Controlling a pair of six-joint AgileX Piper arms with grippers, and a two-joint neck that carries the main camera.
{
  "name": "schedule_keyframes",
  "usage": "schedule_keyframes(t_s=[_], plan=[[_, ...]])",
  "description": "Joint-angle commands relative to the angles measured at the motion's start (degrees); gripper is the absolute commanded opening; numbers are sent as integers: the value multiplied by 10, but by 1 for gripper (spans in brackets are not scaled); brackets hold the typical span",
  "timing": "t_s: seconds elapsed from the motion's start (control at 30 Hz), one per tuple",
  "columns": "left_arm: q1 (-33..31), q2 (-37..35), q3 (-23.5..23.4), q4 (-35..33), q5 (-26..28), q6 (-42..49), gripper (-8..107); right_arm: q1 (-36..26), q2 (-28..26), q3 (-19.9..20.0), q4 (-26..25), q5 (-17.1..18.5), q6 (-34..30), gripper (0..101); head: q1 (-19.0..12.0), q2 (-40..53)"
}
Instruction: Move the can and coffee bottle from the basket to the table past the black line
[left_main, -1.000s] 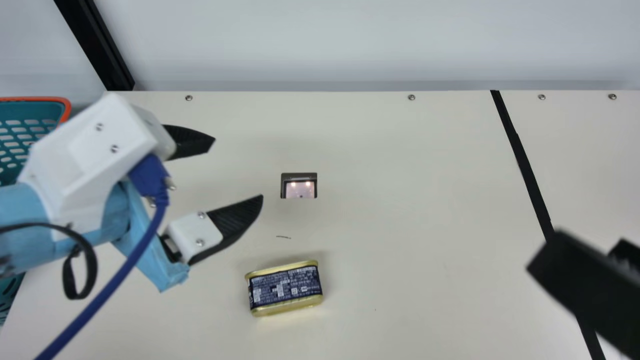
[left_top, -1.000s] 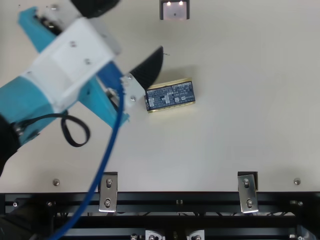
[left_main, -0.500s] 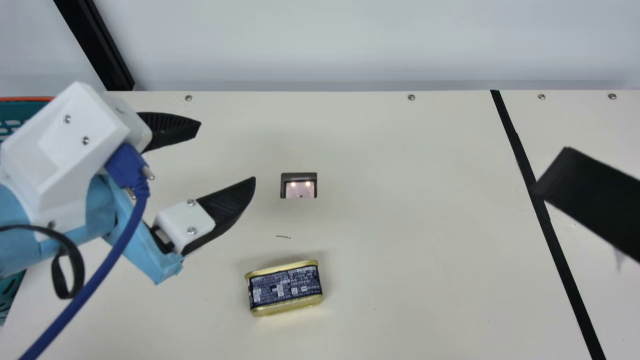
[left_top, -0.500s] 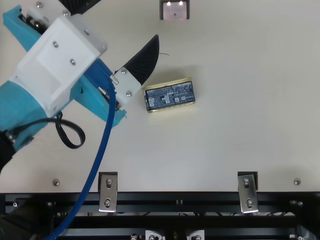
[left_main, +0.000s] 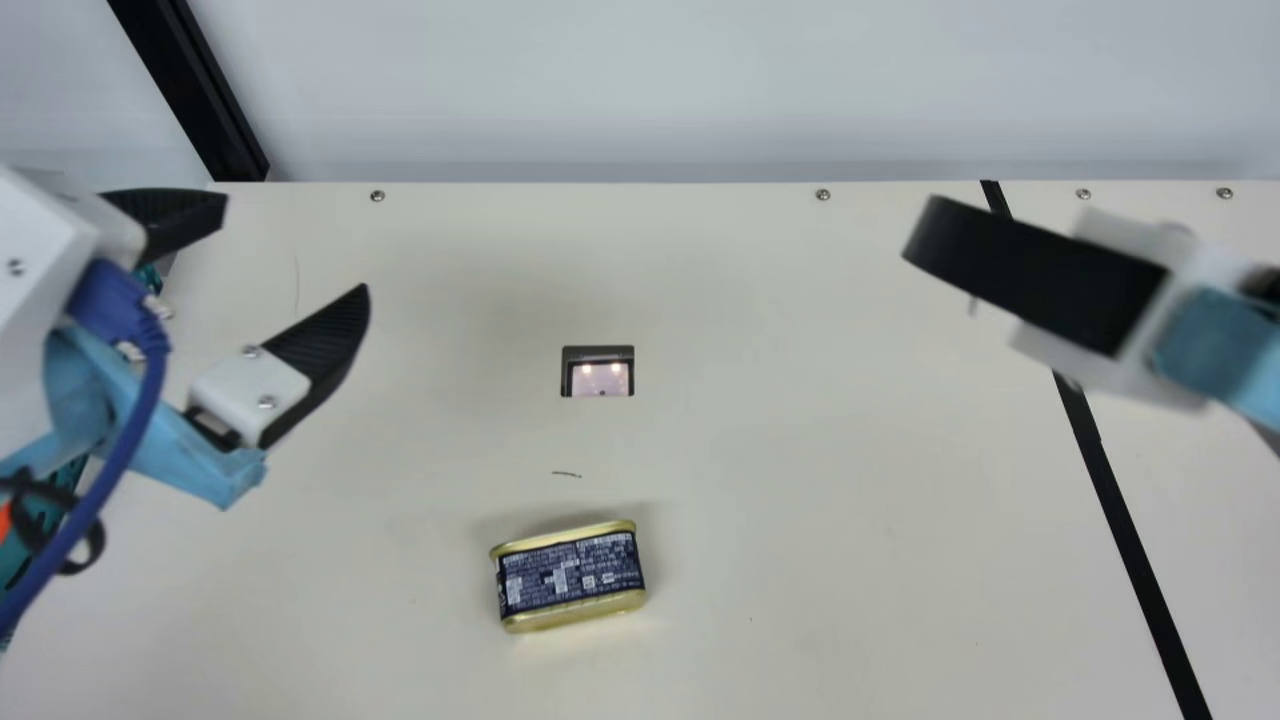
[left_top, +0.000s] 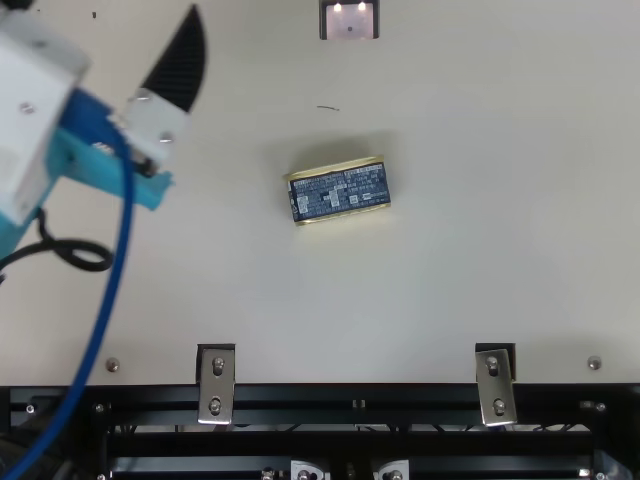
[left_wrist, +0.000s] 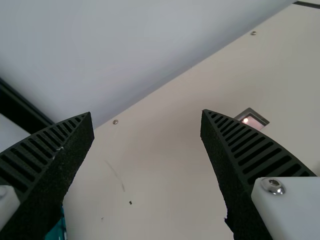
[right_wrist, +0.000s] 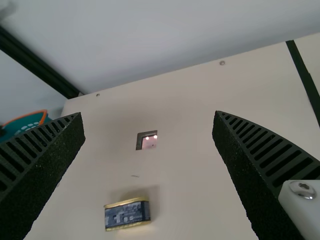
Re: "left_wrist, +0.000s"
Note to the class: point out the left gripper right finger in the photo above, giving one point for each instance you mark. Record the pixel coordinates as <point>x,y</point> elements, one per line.
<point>250,175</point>

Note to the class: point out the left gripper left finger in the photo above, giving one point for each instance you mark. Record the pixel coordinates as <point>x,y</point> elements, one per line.
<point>37,180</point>

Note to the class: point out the teal shopping basket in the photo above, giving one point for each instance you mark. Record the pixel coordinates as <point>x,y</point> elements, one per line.
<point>58,230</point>

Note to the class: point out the black post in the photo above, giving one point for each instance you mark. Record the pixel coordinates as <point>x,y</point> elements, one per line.
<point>15,105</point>

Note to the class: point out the small square scanner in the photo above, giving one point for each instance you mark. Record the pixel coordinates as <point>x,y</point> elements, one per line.
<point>252,120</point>

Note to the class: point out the black strip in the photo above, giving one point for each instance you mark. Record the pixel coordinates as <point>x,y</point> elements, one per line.
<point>307,3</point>

